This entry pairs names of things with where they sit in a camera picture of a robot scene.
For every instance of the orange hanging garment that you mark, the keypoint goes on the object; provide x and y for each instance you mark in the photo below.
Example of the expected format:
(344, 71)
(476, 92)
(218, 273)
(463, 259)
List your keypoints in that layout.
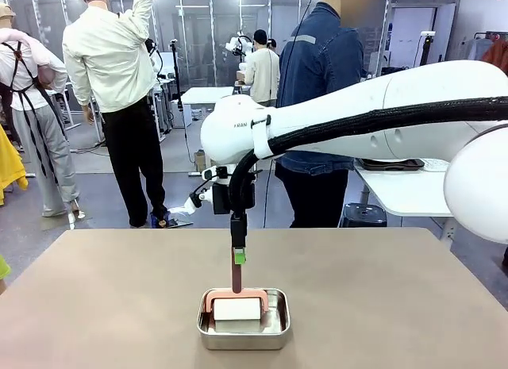
(498, 55)

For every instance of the white background desk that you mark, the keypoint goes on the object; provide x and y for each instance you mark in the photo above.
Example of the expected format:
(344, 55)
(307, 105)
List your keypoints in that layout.
(206, 94)

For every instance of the black camera stand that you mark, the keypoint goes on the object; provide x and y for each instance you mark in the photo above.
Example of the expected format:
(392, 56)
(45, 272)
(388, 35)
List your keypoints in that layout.
(177, 75)

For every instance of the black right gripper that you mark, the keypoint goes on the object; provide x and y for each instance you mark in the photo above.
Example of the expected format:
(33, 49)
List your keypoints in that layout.
(220, 198)

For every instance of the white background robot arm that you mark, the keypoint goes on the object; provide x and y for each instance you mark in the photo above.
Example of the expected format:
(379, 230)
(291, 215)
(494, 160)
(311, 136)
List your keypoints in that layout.
(238, 47)

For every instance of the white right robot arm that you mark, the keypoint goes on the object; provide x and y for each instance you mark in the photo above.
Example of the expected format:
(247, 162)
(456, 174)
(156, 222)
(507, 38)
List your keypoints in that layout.
(416, 107)

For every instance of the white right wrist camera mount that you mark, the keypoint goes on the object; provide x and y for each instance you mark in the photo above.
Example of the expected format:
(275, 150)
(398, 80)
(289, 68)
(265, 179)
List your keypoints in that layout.
(194, 204)

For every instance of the small steel rectangular container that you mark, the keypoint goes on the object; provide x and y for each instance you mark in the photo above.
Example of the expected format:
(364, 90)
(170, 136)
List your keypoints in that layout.
(242, 341)

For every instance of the person beige sweater black cap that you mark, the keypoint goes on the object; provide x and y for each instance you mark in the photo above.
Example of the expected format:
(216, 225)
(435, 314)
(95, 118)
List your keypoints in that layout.
(262, 75)

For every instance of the person white jacket black trousers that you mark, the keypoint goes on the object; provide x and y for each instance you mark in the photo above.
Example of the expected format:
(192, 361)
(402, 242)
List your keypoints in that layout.
(107, 59)

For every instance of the grey hanging garment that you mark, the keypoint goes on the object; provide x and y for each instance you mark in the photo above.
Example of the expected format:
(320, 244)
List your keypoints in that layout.
(474, 49)

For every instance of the dark brown serving tray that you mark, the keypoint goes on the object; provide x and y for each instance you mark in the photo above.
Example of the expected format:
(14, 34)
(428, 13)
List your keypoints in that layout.
(391, 164)

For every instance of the small cardboard box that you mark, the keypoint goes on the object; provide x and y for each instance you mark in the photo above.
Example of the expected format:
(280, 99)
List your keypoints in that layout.
(200, 160)

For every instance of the white keyboard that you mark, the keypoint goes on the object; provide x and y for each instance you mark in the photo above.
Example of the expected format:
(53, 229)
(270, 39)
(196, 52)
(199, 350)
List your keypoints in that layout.
(436, 165)

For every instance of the white rounded table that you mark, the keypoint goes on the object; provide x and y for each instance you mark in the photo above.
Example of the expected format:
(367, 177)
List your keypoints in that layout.
(405, 190)

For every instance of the mannequin apron grey trousers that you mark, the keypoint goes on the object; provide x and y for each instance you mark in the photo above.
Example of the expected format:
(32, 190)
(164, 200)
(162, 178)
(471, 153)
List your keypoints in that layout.
(39, 147)

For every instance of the black stand white sensor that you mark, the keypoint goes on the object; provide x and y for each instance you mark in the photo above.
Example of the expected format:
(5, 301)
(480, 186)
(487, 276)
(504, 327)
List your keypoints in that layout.
(425, 51)

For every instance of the yellow cloth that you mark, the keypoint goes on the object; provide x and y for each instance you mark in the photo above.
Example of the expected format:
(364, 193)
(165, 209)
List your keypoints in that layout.
(10, 166)

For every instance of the person denim jacket dark trousers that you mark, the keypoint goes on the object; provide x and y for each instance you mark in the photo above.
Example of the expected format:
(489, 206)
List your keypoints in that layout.
(317, 67)

